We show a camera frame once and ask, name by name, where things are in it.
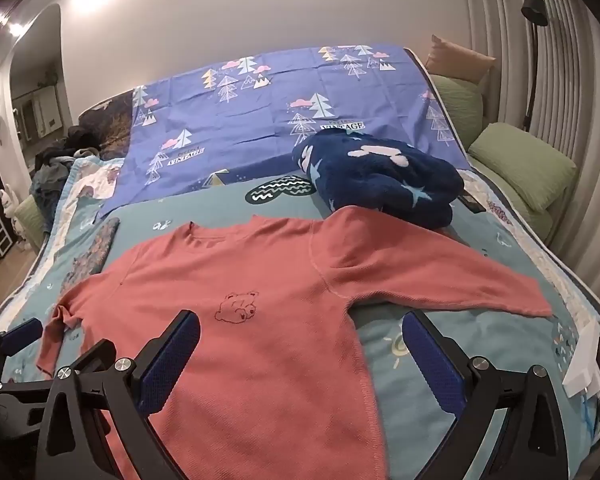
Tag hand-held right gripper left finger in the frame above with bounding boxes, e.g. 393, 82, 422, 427
37, 310, 201, 480

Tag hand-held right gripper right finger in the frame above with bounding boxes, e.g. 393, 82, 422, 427
401, 310, 571, 480

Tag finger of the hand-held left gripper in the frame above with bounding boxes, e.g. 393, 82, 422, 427
0, 317, 43, 386

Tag pink bear-print sweater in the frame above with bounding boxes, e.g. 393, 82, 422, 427
36, 207, 553, 480

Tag pile of dark clothes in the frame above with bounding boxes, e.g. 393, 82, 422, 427
30, 127, 101, 211

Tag light green cushion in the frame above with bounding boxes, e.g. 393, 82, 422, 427
15, 195, 48, 251

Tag white rabbit toy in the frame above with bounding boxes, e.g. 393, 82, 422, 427
0, 182, 23, 221

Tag white box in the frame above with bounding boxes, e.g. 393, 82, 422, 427
562, 322, 600, 401

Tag teal printed quilt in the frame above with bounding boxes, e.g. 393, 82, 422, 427
0, 152, 600, 480

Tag navy star fleece blanket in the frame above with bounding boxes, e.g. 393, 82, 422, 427
291, 130, 466, 231

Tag large green pillow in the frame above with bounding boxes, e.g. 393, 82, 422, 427
467, 122, 578, 211

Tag brown blanket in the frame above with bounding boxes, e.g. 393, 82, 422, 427
77, 89, 133, 161

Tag small green pillow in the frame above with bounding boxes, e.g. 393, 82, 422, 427
427, 74, 486, 143

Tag blue tree-print sheet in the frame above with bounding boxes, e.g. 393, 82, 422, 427
96, 44, 471, 221

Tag beige pillow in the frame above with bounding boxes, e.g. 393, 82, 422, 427
425, 35, 496, 86

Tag black floor lamp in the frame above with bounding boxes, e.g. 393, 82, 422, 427
521, 0, 549, 133

